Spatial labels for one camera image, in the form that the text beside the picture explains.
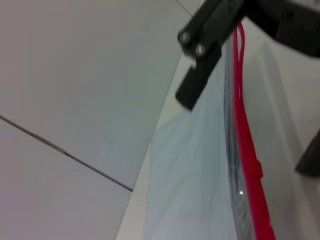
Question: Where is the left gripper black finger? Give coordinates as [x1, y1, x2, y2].
[174, 0, 249, 112]
[294, 130, 320, 179]

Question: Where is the clear document bag red zipper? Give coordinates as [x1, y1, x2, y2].
[143, 22, 277, 240]

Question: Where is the red zipper slider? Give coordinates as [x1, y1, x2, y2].
[249, 159, 264, 180]

